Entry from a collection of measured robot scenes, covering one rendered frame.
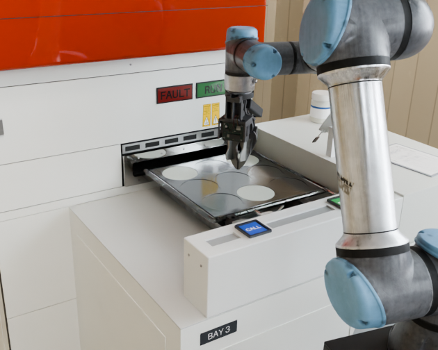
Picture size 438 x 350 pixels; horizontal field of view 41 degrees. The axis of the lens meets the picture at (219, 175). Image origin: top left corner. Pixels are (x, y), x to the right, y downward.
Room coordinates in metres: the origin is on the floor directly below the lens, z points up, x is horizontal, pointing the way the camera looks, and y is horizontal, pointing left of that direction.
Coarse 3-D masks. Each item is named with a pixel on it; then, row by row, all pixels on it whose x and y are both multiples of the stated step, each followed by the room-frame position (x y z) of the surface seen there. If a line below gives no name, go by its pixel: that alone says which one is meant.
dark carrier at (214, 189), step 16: (208, 160) 1.62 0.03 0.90; (224, 160) 1.62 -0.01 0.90; (160, 176) 1.48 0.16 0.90; (208, 176) 1.49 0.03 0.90; (224, 176) 1.50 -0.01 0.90; (240, 176) 1.50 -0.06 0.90; (256, 176) 1.51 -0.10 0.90; (272, 176) 1.51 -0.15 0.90; (288, 176) 1.51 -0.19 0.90; (192, 192) 1.39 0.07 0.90; (208, 192) 1.39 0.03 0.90; (224, 192) 1.39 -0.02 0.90; (288, 192) 1.40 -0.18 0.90; (304, 192) 1.40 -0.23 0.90; (208, 208) 1.29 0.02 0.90; (224, 208) 1.30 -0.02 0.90; (240, 208) 1.30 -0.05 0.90
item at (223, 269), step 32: (288, 224) 1.10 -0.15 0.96; (320, 224) 1.11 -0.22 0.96; (192, 256) 1.00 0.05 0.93; (224, 256) 0.98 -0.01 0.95; (256, 256) 1.02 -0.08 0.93; (288, 256) 1.07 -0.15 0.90; (320, 256) 1.12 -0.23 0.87; (192, 288) 1.00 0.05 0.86; (224, 288) 0.98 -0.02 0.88; (256, 288) 1.02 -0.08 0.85
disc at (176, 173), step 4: (168, 168) 1.55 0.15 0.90; (172, 168) 1.55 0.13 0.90; (176, 168) 1.55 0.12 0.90; (180, 168) 1.55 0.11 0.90; (184, 168) 1.55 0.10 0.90; (188, 168) 1.55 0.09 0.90; (164, 172) 1.52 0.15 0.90; (168, 172) 1.52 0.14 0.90; (172, 172) 1.52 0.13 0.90; (176, 172) 1.52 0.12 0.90; (180, 172) 1.52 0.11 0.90; (184, 172) 1.52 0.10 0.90; (188, 172) 1.52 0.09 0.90; (192, 172) 1.52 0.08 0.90; (196, 172) 1.52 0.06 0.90; (168, 176) 1.49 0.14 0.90; (172, 176) 1.49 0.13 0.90; (176, 176) 1.49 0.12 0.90; (180, 176) 1.49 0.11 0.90; (184, 176) 1.49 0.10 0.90; (188, 176) 1.49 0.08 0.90; (192, 176) 1.49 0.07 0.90
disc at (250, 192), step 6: (246, 186) 1.43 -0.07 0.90; (252, 186) 1.44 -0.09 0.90; (258, 186) 1.44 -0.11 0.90; (240, 192) 1.39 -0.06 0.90; (246, 192) 1.39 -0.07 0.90; (252, 192) 1.39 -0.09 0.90; (258, 192) 1.40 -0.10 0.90; (264, 192) 1.40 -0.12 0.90; (270, 192) 1.40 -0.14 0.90; (246, 198) 1.36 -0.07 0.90; (252, 198) 1.36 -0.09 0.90; (258, 198) 1.36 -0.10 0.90; (264, 198) 1.36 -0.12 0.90; (270, 198) 1.36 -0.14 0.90
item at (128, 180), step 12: (180, 144) 1.63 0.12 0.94; (192, 144) 1.65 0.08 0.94; (204, 144) 1.67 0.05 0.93; (216, 144) 1.70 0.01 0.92; (132, 156) 1.54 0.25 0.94; (144, 156) 1.56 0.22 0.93; (156, 156) 1.58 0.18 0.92; (132, 168) 1.54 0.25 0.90; (132, 180) 1.54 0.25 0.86; (144, 180) 1.56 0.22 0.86
